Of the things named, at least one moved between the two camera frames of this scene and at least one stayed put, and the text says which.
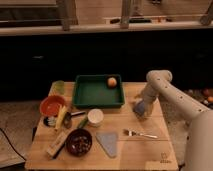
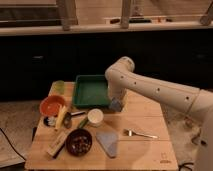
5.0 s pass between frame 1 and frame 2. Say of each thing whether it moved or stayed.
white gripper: moved
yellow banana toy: stayed
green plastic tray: stayed
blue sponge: moved
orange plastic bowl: stayed
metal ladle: stayed
